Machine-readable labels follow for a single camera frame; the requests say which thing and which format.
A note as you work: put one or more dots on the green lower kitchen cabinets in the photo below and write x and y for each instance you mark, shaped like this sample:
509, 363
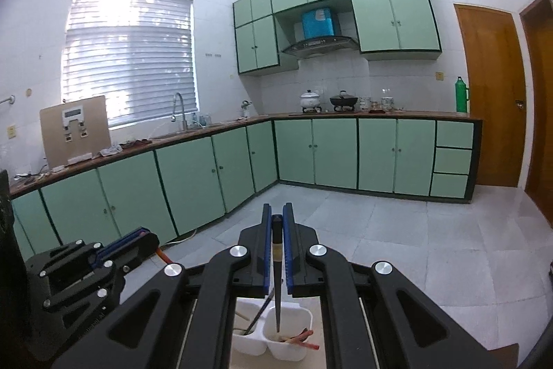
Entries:
177, 185

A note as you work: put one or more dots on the cardboard box with device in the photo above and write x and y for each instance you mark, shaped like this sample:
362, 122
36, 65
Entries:
73, 130

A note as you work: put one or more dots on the green upper kitchen cabinets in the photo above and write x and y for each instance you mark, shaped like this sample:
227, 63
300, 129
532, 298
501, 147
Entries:
384, 30

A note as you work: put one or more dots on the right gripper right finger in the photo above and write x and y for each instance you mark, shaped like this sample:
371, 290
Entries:
373, 316

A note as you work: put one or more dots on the white two-compartment utensil holder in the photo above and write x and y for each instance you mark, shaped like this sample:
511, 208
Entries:
263, 337

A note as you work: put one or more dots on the black range hood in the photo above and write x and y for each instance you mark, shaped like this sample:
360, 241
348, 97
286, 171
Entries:
318, 46

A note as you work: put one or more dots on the white window blind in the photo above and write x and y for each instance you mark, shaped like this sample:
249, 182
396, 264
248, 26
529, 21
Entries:
137, 53

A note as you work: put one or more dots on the chrome kitchen faucet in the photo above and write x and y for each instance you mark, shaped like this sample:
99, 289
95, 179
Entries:
178, 109

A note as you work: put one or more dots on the white cooking pot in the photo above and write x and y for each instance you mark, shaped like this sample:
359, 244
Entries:
310, 102

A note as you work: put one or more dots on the green thermos bottle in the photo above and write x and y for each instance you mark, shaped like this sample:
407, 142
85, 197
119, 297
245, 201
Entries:
461, 90

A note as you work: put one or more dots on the black wok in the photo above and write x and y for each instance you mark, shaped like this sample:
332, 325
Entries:
343, 101

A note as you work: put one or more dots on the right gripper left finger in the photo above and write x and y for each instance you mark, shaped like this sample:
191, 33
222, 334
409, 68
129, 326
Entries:
182, 317

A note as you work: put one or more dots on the red-tipped wooden chopstick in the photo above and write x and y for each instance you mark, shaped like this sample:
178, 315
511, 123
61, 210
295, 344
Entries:
301, 340

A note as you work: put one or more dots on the metal spoon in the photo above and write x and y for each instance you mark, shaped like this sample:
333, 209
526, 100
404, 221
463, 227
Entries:
258, 315

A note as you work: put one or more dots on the bamboo chopstick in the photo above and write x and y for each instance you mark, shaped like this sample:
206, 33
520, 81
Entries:
163, 257

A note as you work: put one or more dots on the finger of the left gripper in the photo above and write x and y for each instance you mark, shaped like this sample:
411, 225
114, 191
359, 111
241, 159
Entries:
115, 269
131, 249

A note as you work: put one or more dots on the green kitchen cabinets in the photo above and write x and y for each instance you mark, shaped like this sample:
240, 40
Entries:
384, 30
177, 185

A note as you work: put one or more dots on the brown wooden door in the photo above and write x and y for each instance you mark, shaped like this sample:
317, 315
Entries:
497, 91
537, 23

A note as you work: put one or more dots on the blue box above hood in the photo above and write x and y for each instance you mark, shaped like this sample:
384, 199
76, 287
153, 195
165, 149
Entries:
319, 22

